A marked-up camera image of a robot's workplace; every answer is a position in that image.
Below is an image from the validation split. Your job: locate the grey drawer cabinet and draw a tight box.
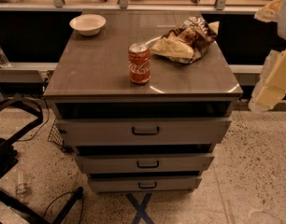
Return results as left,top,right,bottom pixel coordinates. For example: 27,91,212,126
44,11,242,193

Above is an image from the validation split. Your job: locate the top grey drawer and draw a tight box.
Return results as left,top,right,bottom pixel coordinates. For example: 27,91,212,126
56,117,231,147

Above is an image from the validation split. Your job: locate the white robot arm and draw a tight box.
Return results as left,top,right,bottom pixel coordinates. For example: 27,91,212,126
249,0,286,113

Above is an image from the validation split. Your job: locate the middle grey drawer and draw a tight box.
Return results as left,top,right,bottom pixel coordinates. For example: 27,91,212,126
76,153,213,174

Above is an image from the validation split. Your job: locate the orange coke can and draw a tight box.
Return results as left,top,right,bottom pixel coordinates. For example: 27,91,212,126
128,43,150,84

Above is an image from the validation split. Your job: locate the wire mesh basket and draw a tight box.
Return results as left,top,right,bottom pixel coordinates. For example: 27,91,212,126
48,121,65,152

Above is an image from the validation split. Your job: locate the brown chip bag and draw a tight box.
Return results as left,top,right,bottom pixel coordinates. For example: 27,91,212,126
150,16,220,64

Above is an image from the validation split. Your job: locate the black floor cable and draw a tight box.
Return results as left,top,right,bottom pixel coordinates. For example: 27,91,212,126
41,190,85,224

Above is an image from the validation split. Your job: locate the white paper bowl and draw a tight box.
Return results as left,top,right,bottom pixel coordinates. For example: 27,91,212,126
69,14,106,36

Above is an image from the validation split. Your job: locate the bottom grey drawer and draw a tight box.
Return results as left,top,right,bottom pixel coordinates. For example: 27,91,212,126
88,175,202,193

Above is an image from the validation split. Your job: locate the grey drawer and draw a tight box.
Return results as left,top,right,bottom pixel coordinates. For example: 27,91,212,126
56,117,231,147
88,175,202,193
76,153,213,174

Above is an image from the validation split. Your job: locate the black office chair base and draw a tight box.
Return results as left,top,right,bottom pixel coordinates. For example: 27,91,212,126
0,95,83,224

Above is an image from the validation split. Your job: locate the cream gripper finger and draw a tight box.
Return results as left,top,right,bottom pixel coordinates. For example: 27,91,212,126
249,50,286,113
254,0,286,22

